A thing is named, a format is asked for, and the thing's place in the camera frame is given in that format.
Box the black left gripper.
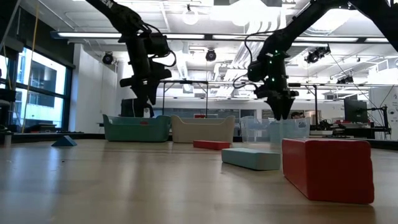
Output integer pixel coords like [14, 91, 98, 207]
[119, 33, 173, 118]

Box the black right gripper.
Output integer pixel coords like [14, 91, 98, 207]
[254, 50, 300, 121]

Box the light teal cube block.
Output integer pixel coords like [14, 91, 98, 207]
[269, 121, 284, 144]

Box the blue triangular wedge block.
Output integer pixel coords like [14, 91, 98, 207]
[51, 135, 78, 147]

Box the black computer monitor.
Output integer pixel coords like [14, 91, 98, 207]
[343, 98, 369, 124]
[120, 97, 146, 118]

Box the clear plastic bin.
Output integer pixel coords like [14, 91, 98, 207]
[239, 116, 312, 144]

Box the teal plastic bin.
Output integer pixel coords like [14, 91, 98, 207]
[103, 114, 172, 143]

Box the long light teal block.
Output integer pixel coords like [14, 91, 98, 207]
[221, 147, 282, 171]

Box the black track light cluster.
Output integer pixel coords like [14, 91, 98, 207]
[336, 74, 355, 85]
[303, 45, 332, 65]

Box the cream white plastic bin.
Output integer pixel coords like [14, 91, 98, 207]
[170, 115, 236, 144]

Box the large red block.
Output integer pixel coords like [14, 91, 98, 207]
[282, 138, 375, 205]

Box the long flat red block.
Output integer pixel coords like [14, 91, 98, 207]
[193, 139, 231, 151]

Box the black beam with light strips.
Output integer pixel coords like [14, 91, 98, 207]
[49, 30, 398, 45]

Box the background black robot rig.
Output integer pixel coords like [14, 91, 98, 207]
[310, 105, 392, 140]

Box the large window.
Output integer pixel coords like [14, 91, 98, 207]
[15, 46, 68, 129]

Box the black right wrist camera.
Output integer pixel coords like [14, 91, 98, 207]
[247, 60, 269, 83]

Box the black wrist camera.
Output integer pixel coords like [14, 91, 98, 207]
[247, 60, 269, 83]
[145, 32, 171, 57]

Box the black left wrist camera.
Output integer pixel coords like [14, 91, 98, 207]
[145, 32, 171, 57]

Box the black table edge rail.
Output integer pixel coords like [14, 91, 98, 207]
[12, 132, 105, 141]

